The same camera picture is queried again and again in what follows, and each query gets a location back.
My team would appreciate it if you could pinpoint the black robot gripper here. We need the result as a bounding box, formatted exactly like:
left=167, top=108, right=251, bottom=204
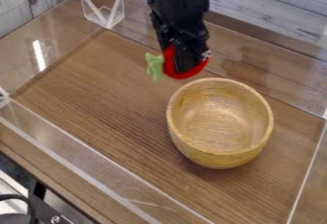
left=148, top=0, right=211, bottom=75

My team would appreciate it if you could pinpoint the wooden bowl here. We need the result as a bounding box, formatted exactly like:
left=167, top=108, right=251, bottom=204
left=165, top=78, right=275, bottom=168

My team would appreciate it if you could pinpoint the clear acrylic corner bracket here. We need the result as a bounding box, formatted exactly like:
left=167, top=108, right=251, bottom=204
left=80, top=0, right=125, bottom=30

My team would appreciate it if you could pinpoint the clear acrylic tray wall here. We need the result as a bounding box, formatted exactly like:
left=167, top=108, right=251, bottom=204
left=0, top=88, right=213, bottom=224

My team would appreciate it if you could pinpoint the black cable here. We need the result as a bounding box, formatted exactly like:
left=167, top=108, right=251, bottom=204
left=0, top=193, right=40, bottom=224

